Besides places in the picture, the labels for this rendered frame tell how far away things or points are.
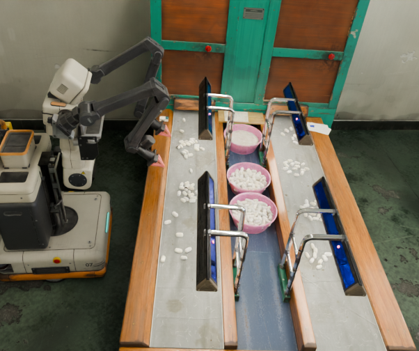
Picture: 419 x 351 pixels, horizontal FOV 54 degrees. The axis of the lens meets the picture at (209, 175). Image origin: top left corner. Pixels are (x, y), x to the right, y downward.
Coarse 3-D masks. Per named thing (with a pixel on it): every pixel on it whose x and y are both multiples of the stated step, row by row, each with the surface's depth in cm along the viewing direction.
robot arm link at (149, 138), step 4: (144, 136) 227; (148, 136) 228; (152, 136) 232; (144, 140) 226; (148, 140) 227; (152, 140) 229; (140, 144) 227; (144, 144) 228; (148, 144) 228; (152, 144) 229; (128, 148) 225; (132, 148) 226; (136, 148) 228; (132, 152) 228
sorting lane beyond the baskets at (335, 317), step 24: (288, 120) 306; (288, 144) 282; (288, 168) 262; (312, 168) 264; (288, 192) 244; (312, 192) 245; (288, 216) 228; (312, 216) 230; (312, 240) 216; (312, 264) 204; (312, 288) 193; (336, 288) 194; (312, 312) 183; (336, 312) 184; (360, 312) 185; (336, 336) 175; (360, 336) 176
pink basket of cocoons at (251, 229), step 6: (246, 192) 237; (252, 192) 237; (234, 198) 233; (240, 198) 236; (252, 198) 238; (258, 198) 237; (264, 198) 236; (270, 204) 233; (276, 210) 227; (234, 222) 228; (270, 222) 220; (246, 228) 221; (252, 228) 220; (258, 228) 220; (264, 228) 224
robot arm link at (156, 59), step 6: (156, 54) 224; (150, 60) 231; (156, 60) 226; (150, 66) 231; (156, 66) 231; (150, 72) 233; (156, 72) 233; (138, 102) 242; (144, 102) 243; (138, 108) 244; (144, 108) 244
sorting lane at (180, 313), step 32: (192, 128) 289; (192, 160) 261; (192, 192) 238; (192, 224) 218; (160, 256) 201; (192, 256) 202; (160, 288) 187; (192, 288) 188; (160, 320) 175; (192, 320) 176
